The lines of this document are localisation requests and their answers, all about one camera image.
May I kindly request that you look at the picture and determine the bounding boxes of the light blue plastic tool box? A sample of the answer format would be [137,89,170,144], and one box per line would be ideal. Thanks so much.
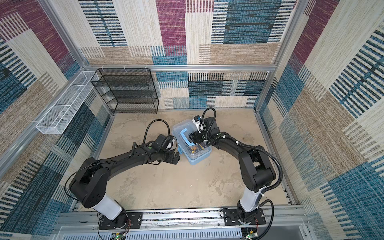
[172,120,212,165]

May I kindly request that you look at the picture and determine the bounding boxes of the yellow black utility knife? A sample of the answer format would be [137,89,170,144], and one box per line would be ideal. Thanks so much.
[190,144,204,154]

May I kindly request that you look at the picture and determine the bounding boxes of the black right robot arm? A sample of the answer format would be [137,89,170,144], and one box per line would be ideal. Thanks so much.
[188,116,280,225]

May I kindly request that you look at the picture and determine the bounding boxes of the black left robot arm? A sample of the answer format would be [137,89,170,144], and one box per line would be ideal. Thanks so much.
[69,135,180,223]

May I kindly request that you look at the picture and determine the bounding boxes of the black mesh shelf rack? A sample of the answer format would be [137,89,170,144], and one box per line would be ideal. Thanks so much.
[91,68,159,114]

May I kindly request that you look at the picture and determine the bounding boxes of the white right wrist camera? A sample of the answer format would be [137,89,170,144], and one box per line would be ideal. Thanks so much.
[193,115,205,133]

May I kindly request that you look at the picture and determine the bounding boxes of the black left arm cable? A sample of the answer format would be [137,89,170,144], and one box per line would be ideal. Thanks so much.
[142,119,178,151]

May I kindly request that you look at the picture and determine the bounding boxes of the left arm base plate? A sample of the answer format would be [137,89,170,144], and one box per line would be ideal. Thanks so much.
[98,211,143,230]

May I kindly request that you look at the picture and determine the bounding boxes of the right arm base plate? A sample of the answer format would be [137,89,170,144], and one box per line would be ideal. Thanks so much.
[219,208,266,226]

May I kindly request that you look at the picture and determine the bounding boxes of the white wire mesh basket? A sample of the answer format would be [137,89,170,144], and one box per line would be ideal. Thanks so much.
[36,71,94,135]

